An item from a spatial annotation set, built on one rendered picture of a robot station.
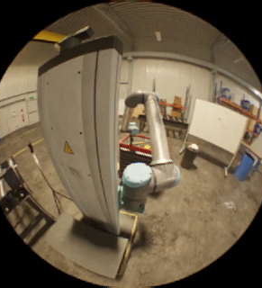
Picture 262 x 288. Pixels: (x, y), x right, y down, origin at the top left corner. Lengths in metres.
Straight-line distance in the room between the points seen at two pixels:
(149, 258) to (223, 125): 3.48
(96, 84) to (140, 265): 1.75
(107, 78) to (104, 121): 0.10
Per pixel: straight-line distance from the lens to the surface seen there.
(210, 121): 3.35
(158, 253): 1.70
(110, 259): 0.79
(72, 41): 0.36
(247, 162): 4.06
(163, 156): 0.59
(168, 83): 9.34
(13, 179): 1.31
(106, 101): 0.22
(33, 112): 10.47
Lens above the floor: 1.63
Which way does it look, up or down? 27 degrees down
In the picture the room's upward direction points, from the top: 5 degrees clockwise
